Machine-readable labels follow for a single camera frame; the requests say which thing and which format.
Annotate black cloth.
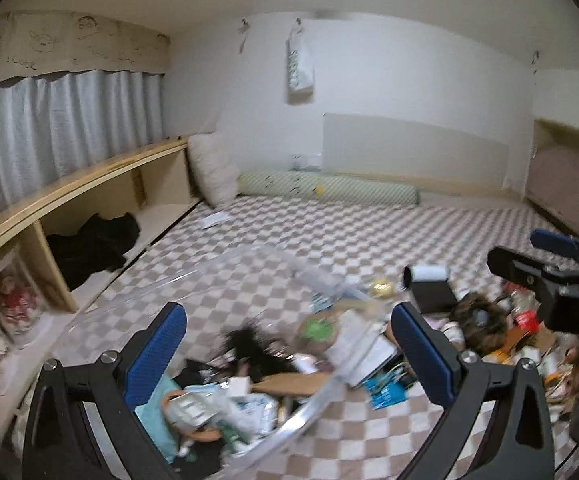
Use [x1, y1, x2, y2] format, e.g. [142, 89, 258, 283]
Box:
[46, 212, 141, 291]

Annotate checked blanket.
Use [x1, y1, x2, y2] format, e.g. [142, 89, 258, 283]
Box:
[12, 192, 579, 480]

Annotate brown furry item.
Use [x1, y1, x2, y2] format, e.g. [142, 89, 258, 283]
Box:
[452, 292, 507, 356]

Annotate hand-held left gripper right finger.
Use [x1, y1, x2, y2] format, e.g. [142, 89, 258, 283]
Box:
[391, 302, 555, 480]

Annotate beige valance with drawings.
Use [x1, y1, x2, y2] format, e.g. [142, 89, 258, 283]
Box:
[0, 10, 172, 96]

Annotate round green label item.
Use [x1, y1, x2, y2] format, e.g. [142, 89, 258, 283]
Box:
[299, 315, 340, 348]

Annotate hanging plastic bag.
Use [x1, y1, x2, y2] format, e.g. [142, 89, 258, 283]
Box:
[285, 25, 316, 106]

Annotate small white wall box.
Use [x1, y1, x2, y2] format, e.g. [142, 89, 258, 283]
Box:
[289, 154, 323, 171]

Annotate black hairy item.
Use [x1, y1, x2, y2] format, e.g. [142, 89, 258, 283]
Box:
[219, 327, 300, 376]

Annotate white roll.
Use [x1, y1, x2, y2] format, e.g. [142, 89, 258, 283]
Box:
[403, 265, 449, 293]

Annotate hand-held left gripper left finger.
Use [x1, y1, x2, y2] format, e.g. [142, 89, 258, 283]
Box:
[22, 302, 188, 480]

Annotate black box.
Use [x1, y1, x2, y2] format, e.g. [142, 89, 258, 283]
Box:
[412, 280, 457, 313]

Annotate grey curtain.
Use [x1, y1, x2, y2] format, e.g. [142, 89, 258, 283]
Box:
[0, 70, 167, 233]

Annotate white wall panel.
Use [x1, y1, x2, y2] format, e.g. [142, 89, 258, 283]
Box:
[323, 112, 510, 188]

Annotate white book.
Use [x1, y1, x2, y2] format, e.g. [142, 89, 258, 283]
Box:
[339, 310, 395, 386]

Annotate red packet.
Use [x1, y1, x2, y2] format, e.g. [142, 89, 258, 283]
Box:
[514, 310, 540, 333]

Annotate green bolster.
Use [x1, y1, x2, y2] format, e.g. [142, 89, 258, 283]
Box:
[236, 171, 421, 206]

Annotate white pillow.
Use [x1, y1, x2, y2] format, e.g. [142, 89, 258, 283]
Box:
[188, 133, 241, 209]

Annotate teal cloth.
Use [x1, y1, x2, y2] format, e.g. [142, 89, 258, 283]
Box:
[136, 377, 185, 466]

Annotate clear plastic storage bin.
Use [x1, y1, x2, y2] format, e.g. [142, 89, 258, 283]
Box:
[66, 245, 405, 466]

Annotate clear bag with red cloth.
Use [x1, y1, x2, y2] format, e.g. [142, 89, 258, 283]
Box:
[0, 260, 45, 346]

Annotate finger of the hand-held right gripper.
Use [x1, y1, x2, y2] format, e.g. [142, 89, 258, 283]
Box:
[487, 246, 570, 292]
[529, 229, 579, 271]

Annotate wooden shelf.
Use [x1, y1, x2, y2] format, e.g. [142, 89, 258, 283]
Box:
[0, 137, 205, 348]

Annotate blue packet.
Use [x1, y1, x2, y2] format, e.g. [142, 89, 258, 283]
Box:
[369, 377, 410, 411]

